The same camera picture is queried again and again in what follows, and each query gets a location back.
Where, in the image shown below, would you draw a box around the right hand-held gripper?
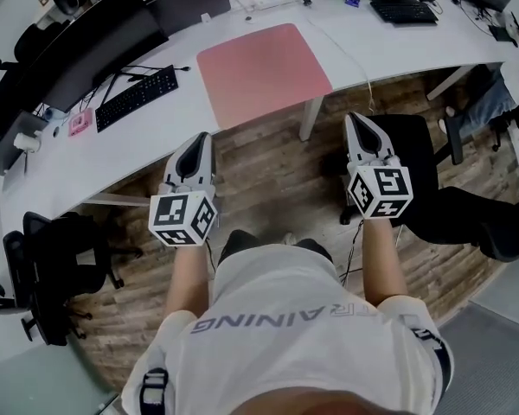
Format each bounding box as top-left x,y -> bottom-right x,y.
343,112 -> 413,220

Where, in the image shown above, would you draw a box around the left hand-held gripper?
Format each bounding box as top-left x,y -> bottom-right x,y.
148,131 -> 220,248

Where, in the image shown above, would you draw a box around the pink mat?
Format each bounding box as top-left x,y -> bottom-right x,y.
195,22 -> 334,131

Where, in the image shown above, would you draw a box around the person's left forearm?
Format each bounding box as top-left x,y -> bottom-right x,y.
163,238 -> 213,319

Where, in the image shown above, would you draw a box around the white desk leg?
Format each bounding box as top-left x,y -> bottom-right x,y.
298,95 -> 325,142

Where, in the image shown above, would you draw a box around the person's black trousers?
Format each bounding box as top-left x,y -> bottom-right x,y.
218,229 -> 334,271

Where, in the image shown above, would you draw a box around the small pink card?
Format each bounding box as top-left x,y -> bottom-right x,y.
67,108 -> 94,137

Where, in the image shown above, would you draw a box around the black flat keyboard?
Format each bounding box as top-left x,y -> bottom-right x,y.
368,0 -> 440,26

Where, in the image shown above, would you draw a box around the black curved monitor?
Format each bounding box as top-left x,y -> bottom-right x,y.
0,0 -> 170,138

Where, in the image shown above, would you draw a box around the dark desk divider panel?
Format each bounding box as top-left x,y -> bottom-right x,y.
149,0 -> 233,38

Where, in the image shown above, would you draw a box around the white cup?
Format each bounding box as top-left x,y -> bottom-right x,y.
12,132 -> 43,153

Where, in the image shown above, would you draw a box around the black mesh office chair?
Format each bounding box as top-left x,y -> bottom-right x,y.
13,22 -> 68,67

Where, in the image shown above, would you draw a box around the person's white t-shirt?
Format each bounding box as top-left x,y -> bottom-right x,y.
120,244 -> 455,415

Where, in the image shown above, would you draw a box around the dark shoulder strap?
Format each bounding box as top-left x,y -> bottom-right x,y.
138,367 -> 170,415

